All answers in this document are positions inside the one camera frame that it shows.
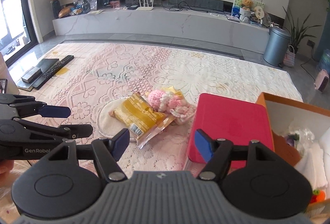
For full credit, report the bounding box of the pink red box lid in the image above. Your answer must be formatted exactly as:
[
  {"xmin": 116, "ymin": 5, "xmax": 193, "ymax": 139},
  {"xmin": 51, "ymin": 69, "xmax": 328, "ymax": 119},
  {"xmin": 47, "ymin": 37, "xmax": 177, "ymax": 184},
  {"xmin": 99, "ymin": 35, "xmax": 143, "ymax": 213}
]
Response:
[{"xmin": 184, "ymin": 93, "xmax": 275, "ymax": 173}]

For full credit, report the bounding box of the grey metal trash bin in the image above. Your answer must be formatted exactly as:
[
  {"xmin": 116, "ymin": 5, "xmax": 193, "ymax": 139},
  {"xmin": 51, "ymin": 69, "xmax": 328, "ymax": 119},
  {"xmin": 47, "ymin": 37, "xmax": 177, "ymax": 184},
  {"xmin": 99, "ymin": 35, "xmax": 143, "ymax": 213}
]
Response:
[{"xmin": 263, "ymin": 26, "xmax": 291, "ymax": 66}]

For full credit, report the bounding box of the teddy bear bouquet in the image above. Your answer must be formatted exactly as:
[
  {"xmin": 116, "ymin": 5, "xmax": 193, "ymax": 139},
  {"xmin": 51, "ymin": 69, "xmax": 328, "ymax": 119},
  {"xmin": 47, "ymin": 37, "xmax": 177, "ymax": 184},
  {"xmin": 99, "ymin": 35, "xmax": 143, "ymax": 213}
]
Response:
[{"xmin": 239, "ymin": 0, "xmax": 253, "ymax": 23}]

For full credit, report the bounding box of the person's left hand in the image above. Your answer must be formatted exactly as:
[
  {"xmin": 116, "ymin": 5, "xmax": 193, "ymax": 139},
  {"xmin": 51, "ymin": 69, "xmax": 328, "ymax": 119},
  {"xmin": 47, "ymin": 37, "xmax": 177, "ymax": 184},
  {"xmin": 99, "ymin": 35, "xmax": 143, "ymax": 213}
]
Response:
[{"xmin": 0, "ymin": 160, "xmax": 14, "ymax": 175}]

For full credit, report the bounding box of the red orange knitted toy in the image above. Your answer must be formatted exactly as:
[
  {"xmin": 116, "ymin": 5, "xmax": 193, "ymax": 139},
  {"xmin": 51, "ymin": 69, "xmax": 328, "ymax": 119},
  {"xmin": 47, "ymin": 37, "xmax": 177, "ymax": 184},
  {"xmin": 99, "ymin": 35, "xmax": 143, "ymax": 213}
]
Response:
[{"xmin": 310, "ymin": 189, "xmax": 326, "ymax": 204}]

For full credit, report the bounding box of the potted green floor plant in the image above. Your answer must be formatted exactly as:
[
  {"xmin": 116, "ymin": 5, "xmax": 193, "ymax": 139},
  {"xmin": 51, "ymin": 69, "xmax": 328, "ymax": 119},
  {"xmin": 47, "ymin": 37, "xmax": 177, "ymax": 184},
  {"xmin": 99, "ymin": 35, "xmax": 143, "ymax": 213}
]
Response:
[{"xmin": 283, "ymin": 7, "xmax": 321, "ymax": 54}]

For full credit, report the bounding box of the grey marble tv bench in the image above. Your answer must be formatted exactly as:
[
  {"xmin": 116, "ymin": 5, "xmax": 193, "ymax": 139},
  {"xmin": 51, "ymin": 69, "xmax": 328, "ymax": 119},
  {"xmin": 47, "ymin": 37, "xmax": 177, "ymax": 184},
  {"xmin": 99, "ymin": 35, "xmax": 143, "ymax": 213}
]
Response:
[{"xmin": 53, "ymin": 8, "xmax": 269, "ymax": 53}]

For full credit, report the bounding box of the yellow snack packet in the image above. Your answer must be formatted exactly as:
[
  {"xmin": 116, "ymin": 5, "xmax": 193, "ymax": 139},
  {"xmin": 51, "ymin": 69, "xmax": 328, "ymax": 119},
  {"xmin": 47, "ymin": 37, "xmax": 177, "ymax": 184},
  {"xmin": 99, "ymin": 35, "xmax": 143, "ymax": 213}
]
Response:
[{"xmin": 109, "ymin": 93, "xmax": 166, "ymax": 137}]

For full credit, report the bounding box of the orange cardboard box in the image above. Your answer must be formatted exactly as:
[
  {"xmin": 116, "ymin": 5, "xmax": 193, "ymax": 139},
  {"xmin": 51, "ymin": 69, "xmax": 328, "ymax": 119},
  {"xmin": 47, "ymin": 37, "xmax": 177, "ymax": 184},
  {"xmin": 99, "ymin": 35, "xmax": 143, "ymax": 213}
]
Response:
[{"xmin": 256, "ymin": 93, "xmax": 329, "ymax": 217}]

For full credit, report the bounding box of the white folded towel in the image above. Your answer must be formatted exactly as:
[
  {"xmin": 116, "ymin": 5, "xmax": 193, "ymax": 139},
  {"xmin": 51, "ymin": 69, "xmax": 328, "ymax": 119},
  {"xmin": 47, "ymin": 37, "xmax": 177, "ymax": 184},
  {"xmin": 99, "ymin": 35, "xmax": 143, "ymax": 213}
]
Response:
[{"xmin": 295, "ymin": 129, "xmax": 329, "ymax": 200}]

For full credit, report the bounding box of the white wifi router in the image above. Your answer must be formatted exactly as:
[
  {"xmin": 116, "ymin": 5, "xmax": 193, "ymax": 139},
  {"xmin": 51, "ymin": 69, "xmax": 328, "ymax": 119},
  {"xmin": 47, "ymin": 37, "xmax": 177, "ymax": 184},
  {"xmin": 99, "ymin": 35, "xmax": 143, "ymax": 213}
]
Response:
[{"xmin": 137, "ymin": 0, "xmax": 154, "ymax": 11}]

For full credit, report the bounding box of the pink small heater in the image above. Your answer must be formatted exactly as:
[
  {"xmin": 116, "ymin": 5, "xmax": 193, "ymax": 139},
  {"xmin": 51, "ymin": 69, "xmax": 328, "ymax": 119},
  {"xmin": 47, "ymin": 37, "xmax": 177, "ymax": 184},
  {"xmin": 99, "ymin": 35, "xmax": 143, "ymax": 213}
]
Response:
[{"xmin": 314, "ymin": 69, "xmax": 329, "ymax": 93}]

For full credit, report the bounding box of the yellow cloth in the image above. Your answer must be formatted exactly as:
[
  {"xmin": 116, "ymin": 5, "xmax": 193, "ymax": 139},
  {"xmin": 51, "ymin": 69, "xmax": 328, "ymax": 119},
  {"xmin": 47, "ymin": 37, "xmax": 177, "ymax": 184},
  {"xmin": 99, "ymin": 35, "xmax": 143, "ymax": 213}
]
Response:
[{"xmin": 161, "ymin": 86, "xmax": 184, "ymax": 99}]

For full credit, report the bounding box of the clear plastic bag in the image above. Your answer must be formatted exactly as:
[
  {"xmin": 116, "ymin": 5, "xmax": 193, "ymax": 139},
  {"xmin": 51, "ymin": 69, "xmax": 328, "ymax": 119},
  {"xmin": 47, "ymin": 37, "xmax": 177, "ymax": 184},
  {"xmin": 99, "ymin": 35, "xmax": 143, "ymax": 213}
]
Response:
[{"xmin": 284, "ymin": 127, "xmax": 315, "ymax": 158}]

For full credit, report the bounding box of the round white cloth pad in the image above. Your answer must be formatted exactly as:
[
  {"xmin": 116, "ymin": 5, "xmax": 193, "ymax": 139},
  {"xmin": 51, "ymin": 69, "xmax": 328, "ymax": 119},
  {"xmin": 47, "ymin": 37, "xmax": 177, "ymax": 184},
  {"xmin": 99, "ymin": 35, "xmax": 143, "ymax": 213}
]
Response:
[{"xmin": 97, "ymin": 98, "xmax": 126, "ymax": 138}]

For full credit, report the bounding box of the black remote control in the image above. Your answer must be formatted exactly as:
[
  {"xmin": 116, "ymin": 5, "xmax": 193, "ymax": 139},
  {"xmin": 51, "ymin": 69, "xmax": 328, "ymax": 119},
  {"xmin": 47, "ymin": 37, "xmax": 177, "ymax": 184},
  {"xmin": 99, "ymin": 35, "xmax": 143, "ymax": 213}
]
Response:
[{"xmin": 32, "ymin": 55, "xmax": 74, "ymax": 90}]

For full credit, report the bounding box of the pink knitted toy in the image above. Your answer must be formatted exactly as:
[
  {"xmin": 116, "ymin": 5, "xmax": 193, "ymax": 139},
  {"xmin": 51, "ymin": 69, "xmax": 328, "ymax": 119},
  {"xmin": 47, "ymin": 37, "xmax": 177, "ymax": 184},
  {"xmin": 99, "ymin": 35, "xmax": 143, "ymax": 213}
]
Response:
[{"xmin": 146, "ymin": 88, "xmax": 196, "ymax": 124}]

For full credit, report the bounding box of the pink checkered basket bag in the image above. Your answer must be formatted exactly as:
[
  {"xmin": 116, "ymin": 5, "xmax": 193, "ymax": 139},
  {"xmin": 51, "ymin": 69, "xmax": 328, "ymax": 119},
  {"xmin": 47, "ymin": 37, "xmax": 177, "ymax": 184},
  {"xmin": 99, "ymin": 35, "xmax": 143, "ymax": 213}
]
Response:
[{"xmin": 283, "ymin": 45, "xmax": 295, "ymax": 68}]

